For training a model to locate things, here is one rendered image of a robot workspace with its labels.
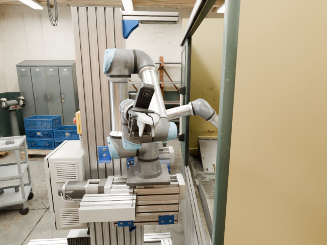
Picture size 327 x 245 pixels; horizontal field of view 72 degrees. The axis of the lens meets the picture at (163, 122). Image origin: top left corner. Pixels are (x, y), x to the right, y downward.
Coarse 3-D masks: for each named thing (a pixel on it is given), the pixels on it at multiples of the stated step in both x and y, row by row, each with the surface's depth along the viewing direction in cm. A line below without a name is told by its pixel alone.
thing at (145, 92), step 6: (144, 84) 66; (150, 84) 67; (138, 90) 68; (144, 90) 66; (150, 90) 66; (138, 96) 67; (144, 96) 67; (150, 96) 68; (138, 102) 69; (144, 102) 69; (150, 102) 70
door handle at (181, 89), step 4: (180, 88) 209; (184, 88) 208; (180, 92) 209; (184, 92) 209; (180, 96) 212; (180, 100) 213; (180, 104) 214; (180, 120) 217; (180, 124) 217; (180, 128) 218; (180, 132) 219; (180, 136) 219; (184, 136) 219; (180, 140) 220
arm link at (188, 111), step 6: (192, 102) 174; (174, 108) 176; (180, 108) 174; (186, 108) 173; (192, 108) 171; (168, 114) 175; (174, 114) 174; (180, 114) 174; (186, 114) 175; (192, 114) 174; (168, 120) 179
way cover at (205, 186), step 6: (210, 180) 209; (204, 186) 198; (210, 186) 198; (204, 192) 183; (210, 192) 184; (204, 198) 179; (210, 198) 172; (204, 204) 179; (210, 210) 159; (210, 216) 155; (210, 222) 155
